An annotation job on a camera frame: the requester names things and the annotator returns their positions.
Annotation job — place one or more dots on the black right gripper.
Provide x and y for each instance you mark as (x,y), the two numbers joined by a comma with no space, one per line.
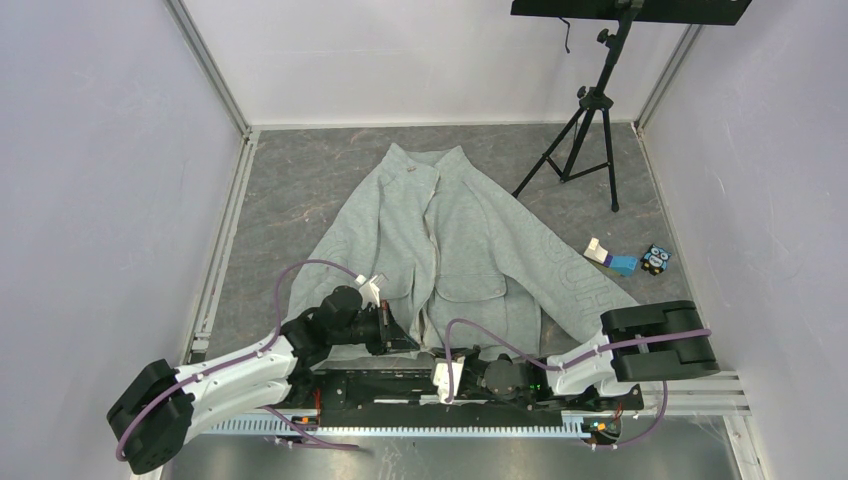
(475,353)

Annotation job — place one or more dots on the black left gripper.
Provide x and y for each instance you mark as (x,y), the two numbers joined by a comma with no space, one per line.
(390,336)

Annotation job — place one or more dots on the grey zip-up jacket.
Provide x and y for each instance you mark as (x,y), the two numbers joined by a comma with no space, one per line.
(454,244)

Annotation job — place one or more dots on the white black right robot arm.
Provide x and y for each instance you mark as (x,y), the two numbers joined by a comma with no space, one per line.
(657,342)

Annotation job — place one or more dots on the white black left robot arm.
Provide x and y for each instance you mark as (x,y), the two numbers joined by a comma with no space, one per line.
(165,407)

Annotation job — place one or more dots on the blue white toy block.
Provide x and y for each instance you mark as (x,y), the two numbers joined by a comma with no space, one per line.
(619,264)

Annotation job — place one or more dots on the black tripod stand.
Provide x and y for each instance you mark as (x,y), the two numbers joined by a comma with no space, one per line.
(591,100)

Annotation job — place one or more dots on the blue owl toy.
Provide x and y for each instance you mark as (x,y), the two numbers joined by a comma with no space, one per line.
(655,260)

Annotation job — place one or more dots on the black panel on tripod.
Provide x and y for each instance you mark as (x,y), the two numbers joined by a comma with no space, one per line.
(697,12)

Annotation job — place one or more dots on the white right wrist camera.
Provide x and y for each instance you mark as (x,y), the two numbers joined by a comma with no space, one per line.
(446,376)

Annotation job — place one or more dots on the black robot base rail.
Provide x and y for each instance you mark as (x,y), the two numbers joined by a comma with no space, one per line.
(403,403)

